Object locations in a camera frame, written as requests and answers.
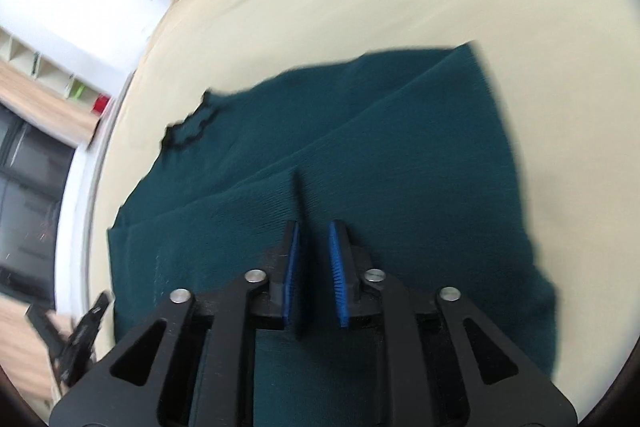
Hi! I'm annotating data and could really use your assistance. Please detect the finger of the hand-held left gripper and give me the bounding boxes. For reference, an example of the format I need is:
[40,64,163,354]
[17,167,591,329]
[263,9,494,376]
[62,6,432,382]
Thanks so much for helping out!
[26,304,67,355]
[72,291,112,348]

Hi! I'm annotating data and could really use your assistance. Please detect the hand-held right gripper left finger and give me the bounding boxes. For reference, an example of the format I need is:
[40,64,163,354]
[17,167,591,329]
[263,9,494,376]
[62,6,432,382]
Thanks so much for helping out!
[49,219,307,427]

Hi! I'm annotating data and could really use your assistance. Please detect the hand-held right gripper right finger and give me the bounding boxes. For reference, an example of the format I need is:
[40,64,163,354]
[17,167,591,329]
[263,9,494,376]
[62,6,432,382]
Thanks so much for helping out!
[327,219,581,427]

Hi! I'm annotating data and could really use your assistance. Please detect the dark teal sweater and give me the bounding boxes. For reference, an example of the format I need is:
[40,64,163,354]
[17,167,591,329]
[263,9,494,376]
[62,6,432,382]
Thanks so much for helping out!
[106,41,560,427]

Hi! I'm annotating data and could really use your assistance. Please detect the dark window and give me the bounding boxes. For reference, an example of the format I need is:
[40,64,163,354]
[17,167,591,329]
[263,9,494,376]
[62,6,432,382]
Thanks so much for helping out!
[0,104,77,300]

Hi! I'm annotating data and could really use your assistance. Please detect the white wall shelf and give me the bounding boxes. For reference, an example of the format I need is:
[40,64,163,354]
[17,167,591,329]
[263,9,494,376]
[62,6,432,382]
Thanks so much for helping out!
[0,26,118,115]

